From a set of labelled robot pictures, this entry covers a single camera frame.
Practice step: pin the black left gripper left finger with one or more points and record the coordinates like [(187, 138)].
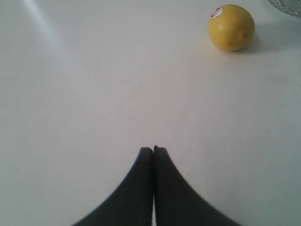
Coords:
[(131, 204)]

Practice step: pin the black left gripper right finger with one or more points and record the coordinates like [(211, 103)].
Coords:
[(176, 202)]

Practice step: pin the yellow lemon with sticker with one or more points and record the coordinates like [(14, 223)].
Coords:
[(231, 27)]

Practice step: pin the metal wire mesh basket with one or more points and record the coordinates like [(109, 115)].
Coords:
[(289, 7)]

